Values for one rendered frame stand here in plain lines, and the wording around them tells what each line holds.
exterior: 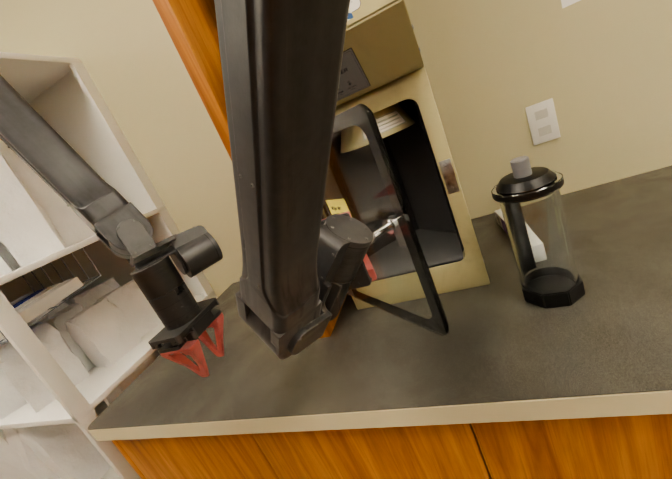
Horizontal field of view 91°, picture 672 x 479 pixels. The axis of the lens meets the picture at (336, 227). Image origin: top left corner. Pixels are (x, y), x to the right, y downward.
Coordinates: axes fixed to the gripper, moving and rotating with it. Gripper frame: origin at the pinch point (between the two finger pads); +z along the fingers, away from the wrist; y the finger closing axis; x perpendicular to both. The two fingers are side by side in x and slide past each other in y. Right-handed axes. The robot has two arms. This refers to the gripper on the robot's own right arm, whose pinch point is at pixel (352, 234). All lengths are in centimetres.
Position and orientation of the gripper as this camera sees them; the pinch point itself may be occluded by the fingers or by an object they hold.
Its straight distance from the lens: 56.2
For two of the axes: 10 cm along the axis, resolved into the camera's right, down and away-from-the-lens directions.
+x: -8.8, 2.7, 3.8
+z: 2.6, -3.9, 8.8
